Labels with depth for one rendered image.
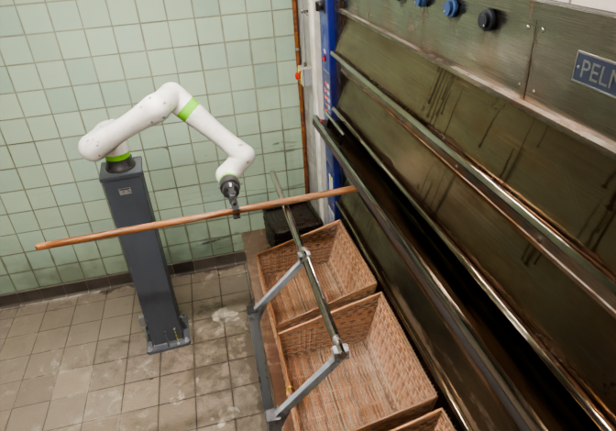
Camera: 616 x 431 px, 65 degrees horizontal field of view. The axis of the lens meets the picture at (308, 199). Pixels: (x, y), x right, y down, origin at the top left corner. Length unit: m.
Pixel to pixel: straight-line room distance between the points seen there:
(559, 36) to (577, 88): 0.10
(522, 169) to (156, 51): 2.42
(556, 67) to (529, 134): 0.16
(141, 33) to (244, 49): 0.60
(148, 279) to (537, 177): 2.31
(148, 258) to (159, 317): 0.44
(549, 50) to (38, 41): 2.71
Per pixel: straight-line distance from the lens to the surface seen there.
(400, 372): 2.01
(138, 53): 3.13
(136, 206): 2.68
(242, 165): 2.33
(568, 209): 1.01
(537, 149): 1.08
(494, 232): 1.27
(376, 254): 2.14
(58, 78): 3.23
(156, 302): 3.04
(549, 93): 1.05
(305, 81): 2.87
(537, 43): 1.07
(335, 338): 1.49
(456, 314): 1.20
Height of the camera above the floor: 2.26
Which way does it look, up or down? 30 degrees down
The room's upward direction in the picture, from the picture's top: 4 degrees counter-clockwise
